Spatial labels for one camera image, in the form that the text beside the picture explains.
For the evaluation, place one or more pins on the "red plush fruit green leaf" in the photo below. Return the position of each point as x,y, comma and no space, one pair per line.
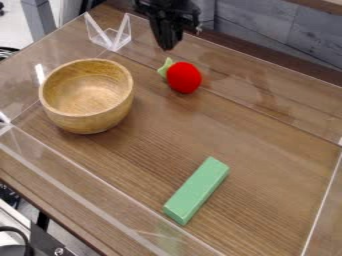
182,76

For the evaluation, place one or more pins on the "light wooden bowl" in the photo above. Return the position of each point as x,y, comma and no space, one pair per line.
87,95

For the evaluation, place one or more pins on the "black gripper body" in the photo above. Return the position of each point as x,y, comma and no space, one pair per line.
179,13

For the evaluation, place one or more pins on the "green rectangular block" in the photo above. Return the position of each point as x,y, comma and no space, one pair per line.
195,190

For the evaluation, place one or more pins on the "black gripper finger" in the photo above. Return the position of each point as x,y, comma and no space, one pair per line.
170,33

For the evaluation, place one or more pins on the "clear acrylic front wall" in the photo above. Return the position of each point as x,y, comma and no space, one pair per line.
116,225

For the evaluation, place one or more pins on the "black device with screw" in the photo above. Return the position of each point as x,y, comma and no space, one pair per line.
44,244

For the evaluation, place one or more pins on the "clear acrylic corner bracket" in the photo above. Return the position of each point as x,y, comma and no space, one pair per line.
112,39

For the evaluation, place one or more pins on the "grey table leg post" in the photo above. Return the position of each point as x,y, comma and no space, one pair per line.
39,16

